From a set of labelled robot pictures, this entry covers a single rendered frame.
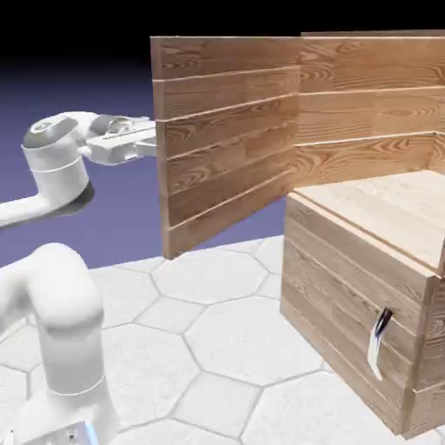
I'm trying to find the curved silver handle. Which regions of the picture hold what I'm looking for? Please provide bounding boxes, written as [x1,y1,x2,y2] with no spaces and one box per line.
[367,307,395,382]

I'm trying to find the small light wood door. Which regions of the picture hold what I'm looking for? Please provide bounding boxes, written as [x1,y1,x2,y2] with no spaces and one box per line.
[279,191,436,438]

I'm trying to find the large light wood door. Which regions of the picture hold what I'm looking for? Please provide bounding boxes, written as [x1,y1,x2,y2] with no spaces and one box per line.
[149,35,302,261]

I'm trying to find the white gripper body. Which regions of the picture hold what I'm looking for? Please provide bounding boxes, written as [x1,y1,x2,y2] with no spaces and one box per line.
[85,127,157,165]

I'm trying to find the light wood cabinet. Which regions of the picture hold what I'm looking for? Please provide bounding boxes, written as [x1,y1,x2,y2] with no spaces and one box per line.
[279,30,445,440]

